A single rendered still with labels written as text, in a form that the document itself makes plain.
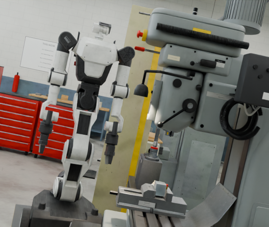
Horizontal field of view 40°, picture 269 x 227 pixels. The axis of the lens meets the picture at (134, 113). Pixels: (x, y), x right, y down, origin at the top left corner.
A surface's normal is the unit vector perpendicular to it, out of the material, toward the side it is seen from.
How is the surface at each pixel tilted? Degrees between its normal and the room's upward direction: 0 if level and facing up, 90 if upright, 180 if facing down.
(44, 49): 90
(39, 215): 45
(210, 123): 90
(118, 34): 90
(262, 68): 90
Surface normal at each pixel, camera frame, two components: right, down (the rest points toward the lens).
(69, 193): 0.18, 0.37
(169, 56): 0.05, 0.07
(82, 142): 0.31, -0.30
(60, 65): 0.27, 0.11
